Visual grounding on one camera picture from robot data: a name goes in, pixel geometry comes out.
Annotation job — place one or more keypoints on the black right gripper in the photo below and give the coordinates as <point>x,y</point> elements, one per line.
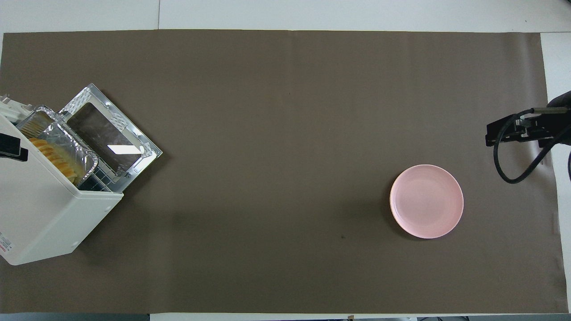
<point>557,120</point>

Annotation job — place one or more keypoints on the yellow twisted bread roll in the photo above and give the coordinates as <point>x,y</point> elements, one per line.
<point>53,156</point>

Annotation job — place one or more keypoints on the aluminium foil tray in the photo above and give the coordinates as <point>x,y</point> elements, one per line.
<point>67,138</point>

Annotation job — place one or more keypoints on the cream white toaster oven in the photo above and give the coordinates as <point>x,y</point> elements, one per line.
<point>40,214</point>

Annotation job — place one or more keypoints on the pink round plate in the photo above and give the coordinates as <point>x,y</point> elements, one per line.
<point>426,201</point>

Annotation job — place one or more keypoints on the brown paper table mat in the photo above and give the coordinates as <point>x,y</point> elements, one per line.
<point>285,187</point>

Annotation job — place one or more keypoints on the glass oven door metal frame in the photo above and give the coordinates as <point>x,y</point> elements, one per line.
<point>107,133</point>

